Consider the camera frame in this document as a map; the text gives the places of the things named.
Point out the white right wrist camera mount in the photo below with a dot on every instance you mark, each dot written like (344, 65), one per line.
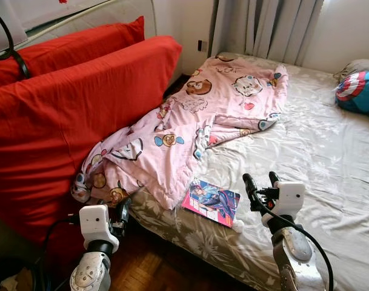
(290, 197)

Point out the dark wall socket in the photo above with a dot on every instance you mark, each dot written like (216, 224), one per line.
(202, 45)

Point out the Captain America shield pillow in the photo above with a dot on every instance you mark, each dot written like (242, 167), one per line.
(359, 91)

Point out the red pillow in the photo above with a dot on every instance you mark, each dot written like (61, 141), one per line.
(69, 48)
(63, 121)

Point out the small beige floral pillow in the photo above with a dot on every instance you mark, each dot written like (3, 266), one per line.
(357, 65)

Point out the brown cardboard scraps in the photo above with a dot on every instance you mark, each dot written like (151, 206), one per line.
(13, 282)

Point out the pink cartoon blanket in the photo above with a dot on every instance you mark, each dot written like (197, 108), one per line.
(190, 121)

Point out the grey curtain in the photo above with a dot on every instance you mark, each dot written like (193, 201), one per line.
(266, 27)

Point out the bed with beige floral sheet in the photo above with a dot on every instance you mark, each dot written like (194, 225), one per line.
(305, 151)

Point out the colourful comic book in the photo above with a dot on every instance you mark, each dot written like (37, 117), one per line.
(211, 201)

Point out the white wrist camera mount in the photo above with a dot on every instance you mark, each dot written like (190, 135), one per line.
(290, 197)
(94, 224)

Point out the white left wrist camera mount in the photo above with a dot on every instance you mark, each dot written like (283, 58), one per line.
(94, 224)

